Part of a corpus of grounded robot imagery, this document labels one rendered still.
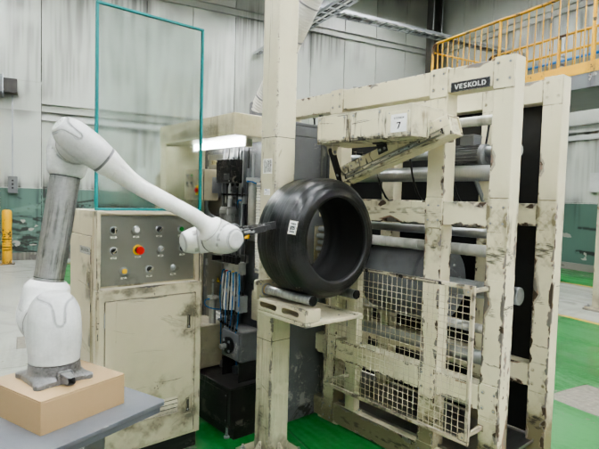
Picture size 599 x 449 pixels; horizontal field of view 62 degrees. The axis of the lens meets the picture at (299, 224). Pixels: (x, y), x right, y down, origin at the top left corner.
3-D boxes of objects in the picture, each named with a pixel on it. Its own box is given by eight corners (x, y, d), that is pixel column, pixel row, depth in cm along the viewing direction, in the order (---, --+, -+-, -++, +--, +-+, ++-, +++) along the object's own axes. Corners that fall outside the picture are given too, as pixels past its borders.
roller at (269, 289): (262, 285, 244) (269, 283, 247) (262, 294, 244) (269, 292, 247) (309, 297, 218) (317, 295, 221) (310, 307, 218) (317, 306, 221)
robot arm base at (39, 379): (40, 395, 146) (40, 377, 146) (13, 376, 161) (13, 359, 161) (100, 380, 160) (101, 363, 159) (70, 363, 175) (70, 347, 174)
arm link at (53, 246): (17, 347, 164) (8, 331, 181) (69, 346, 174) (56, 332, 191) (54, 118, 167) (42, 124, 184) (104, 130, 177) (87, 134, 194)
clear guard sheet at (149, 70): (94, 209, 231) (94, 0, 226) (199, 210, 266) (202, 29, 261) (95, 210, 229) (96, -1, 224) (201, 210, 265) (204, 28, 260)
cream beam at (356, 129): (315, 144, 263) (316, 117, 262) (348, 149, 279) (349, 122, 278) (410, 135, 217) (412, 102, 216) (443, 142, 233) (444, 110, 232)
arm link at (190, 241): (211, 248, 203) (229, 249, 193) (176, 256, 193) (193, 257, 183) (208, 223, 202) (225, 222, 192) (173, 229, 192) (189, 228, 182)
